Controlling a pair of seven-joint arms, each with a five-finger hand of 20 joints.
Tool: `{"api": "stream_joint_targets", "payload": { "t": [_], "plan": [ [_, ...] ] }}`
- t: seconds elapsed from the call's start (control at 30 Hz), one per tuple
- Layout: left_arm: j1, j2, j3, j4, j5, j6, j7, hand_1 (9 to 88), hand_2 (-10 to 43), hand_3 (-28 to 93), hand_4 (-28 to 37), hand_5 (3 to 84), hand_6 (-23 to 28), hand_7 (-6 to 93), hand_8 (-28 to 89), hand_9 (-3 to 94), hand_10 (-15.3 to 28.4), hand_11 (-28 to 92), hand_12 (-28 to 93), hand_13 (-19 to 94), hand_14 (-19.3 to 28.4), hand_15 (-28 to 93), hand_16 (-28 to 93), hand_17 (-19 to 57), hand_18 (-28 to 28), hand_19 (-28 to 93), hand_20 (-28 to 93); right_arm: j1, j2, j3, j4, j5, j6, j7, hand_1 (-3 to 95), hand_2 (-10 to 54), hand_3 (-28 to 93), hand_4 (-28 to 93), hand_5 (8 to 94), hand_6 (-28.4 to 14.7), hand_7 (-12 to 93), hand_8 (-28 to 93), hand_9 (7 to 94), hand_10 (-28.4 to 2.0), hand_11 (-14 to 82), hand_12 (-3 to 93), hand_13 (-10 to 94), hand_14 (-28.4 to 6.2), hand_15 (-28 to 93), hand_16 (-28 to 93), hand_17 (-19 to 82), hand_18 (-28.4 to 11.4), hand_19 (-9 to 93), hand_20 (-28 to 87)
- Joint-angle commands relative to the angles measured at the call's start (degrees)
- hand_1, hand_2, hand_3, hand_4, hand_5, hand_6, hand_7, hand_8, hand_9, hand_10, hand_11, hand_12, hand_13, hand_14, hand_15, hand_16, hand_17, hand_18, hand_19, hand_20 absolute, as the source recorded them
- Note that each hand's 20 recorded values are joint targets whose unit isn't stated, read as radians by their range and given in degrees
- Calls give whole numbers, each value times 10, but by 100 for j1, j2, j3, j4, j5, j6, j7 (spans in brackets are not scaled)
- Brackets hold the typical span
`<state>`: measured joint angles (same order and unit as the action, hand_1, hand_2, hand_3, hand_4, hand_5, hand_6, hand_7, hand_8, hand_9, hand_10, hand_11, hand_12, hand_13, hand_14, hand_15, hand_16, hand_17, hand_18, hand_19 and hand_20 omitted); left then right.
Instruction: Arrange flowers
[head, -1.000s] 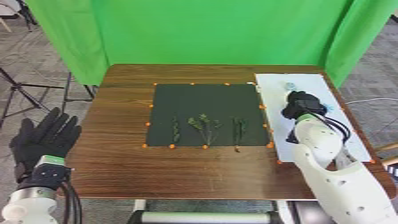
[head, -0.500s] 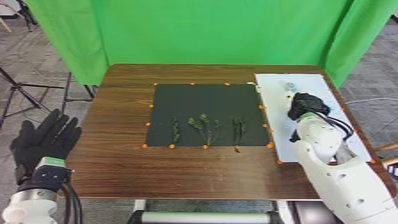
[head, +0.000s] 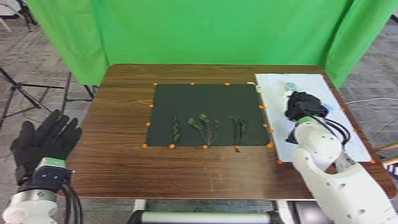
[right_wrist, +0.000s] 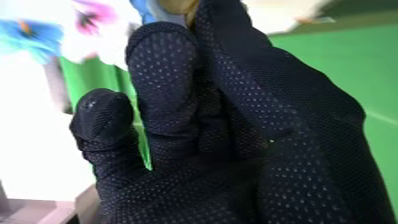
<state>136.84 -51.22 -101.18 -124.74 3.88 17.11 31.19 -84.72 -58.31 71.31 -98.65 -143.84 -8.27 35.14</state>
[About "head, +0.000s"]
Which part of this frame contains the pale grey bar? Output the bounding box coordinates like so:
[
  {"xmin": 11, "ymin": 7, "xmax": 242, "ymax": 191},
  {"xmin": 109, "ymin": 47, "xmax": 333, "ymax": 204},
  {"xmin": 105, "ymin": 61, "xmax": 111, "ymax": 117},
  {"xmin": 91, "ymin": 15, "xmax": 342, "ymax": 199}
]
[{"xmin": 127, "ymin": 209, "xmax": 288, "ymax": 224}]

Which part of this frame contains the white cable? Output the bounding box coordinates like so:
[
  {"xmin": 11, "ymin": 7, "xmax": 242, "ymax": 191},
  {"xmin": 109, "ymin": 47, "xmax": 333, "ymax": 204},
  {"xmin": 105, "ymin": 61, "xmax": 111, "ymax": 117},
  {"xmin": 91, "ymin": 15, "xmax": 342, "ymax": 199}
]
[{"xmin": 345, "ymin": 96, "xmax": 398, "ymax": 106}]

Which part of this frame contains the black tripod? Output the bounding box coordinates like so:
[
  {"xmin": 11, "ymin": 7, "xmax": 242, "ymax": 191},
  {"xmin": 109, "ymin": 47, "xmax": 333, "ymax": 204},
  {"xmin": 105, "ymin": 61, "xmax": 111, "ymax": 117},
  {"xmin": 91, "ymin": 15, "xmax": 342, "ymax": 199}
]
[{"xmin": 0, "ymin": 66, "xmax": 68, "ymax": 130}]

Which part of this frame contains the green sprig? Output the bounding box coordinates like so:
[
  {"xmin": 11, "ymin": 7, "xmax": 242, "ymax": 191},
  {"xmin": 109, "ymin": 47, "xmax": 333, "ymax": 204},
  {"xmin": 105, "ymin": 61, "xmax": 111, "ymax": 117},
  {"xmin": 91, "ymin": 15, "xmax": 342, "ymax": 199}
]
[
  {"xmin": 171, "ymin": 114, "xmax": 184, "ymax": 145},
  {"xmin": 187, "ymin": 113, "xmax": 225, "ymax": 145},
  {"xmin": 230, "ymin": 115, "xmax": 251, "ymax": 146}
]

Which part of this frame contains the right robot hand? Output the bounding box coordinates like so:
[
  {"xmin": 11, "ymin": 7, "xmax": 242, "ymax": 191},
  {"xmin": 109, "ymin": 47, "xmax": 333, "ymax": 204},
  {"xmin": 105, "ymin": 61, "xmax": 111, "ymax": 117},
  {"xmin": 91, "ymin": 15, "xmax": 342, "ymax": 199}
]
[{"xmin": 283, "ymin": 91, "xmax": 331, "ymax": 122}]

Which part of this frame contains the black cable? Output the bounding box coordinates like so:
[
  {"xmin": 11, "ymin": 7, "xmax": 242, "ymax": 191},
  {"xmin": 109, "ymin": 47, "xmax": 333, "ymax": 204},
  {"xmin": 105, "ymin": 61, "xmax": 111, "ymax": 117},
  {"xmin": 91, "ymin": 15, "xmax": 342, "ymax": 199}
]
[{"xmin": 306, "ymin": 114, "xmax": 354, "ymax": 150}]

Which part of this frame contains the white sheet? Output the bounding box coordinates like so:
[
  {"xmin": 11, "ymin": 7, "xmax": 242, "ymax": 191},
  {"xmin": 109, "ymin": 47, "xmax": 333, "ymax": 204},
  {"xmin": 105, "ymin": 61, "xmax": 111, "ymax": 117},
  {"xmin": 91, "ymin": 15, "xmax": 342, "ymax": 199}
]
[{"xmin": 255, "ymin": 73, "xmax": 376, "ymax": 164}]

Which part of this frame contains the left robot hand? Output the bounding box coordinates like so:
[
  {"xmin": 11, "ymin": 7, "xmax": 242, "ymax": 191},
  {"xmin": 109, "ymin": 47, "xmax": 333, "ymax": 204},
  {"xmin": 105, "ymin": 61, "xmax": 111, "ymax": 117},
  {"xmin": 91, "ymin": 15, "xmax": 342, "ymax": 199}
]
[{"xmin": 10, "ymin": 109, "xmax": 84, "ymax": 186}]

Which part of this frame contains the dark mat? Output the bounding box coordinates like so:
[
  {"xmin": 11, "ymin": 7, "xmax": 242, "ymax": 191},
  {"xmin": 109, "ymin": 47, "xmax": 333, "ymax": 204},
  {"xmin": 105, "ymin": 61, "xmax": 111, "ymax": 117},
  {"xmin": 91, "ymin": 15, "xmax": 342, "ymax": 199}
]
[{"xmin": 145, "ymin": 83, "xmax": 274, "ymax": 148}]

